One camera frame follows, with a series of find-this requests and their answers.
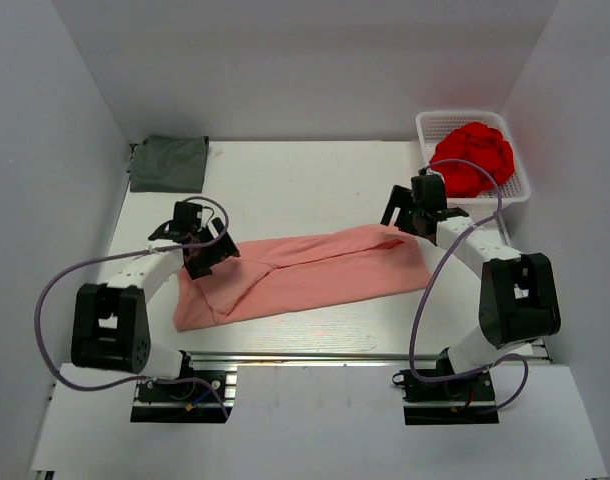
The folded green t shirt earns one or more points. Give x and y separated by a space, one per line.
162 164

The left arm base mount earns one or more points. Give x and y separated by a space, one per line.
187 403

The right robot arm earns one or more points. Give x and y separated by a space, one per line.
518 301

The aluminium rail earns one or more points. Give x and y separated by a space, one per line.
294 357

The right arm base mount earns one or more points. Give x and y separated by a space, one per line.
469 401

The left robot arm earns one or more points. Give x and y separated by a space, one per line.
111 327

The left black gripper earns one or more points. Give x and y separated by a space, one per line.
201 267

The white plastic basket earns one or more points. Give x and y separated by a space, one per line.
434 126

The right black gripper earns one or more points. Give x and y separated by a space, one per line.
402 197

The pink t shirt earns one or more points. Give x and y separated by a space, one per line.
293 274

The red t shirt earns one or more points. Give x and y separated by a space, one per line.
478 144

